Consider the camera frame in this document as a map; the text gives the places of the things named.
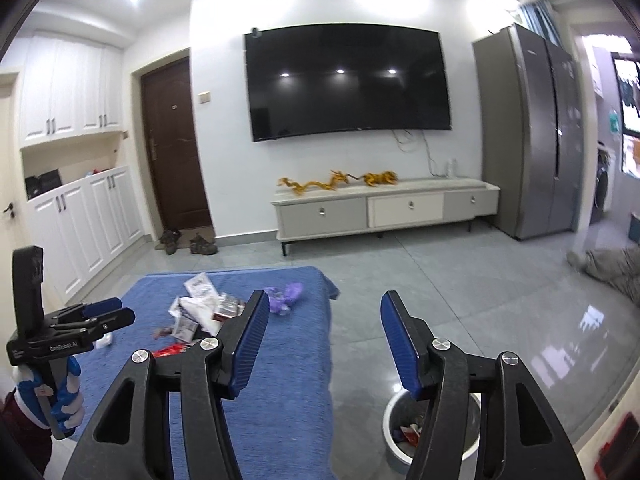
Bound white floor cabinet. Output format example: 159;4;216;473
25;167;147;306

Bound person's left hand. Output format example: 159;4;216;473
12;355;85;433

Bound white trash bin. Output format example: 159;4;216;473
382;389;482;463

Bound white cable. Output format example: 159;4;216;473
391;129;458;179

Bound white wall cabinet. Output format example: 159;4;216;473
19;30;124;150

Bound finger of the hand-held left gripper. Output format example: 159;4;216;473
50;308;137;343
47;296;124;322

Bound blue curtain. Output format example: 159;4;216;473
517;1;562;49

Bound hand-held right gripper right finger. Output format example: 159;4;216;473
380;290;588;480

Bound golden dragon figurine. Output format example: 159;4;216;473
278;170;359;195

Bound white television cabinet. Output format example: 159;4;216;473
271;178;501;257

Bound blue blanket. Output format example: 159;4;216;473
47;266;339;480

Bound black bag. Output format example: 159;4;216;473
25;171;64;200

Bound washing machine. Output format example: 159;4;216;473
590;152;615;226

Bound golden tiger figurine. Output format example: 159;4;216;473
362;170;400;187

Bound white plastic bag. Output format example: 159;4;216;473
170;295;227;336

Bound grey refrigerator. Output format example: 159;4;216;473
472;24;587;242

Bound purple wrapper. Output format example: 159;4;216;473
263;282;305;317

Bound white printed packet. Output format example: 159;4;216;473
184;273;217;302

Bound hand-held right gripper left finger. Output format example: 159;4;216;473
45;289;281;480

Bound red and white small box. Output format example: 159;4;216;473
212;293;247;324

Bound black wall television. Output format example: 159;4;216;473
244;23;454;143

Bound brown door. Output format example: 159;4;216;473
140;56;214;231

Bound brown shoe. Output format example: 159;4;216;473
189;233;219;256
154;229;184;254

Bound silver packet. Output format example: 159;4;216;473
172;317;199;344

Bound red flat case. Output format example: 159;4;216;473
597;414;640;467

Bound hanging clothes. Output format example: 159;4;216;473
613;55;640;136

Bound red wrapper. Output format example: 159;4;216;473
151;342;199;359

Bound person's left forearm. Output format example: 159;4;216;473
0;391;55;480

